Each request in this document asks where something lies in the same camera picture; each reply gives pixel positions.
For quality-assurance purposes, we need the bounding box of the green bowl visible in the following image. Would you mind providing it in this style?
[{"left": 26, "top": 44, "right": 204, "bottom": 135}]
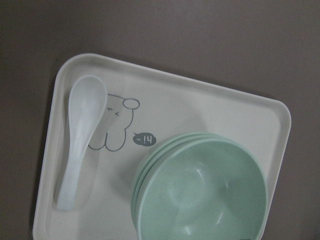
[
  {"left": 130, "top": 132, "right": 242, "bottom": 229},
  {"left": 135, "top": 138, "right": 268, "bottom": 240},
  {"left": 130, "top": 132, "right": 221, "bottom": 219}
]

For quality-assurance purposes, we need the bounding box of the cream rabbit tray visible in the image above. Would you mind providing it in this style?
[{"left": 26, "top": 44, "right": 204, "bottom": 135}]
[{"left": 32, "top": 53, "right": 291, "bottom": 240}]

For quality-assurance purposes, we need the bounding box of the white ceramic spoon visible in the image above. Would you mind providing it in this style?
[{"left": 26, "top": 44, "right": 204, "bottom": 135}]
[{"left": 56, "top": 75, "right": 108, "bottom": 211}]

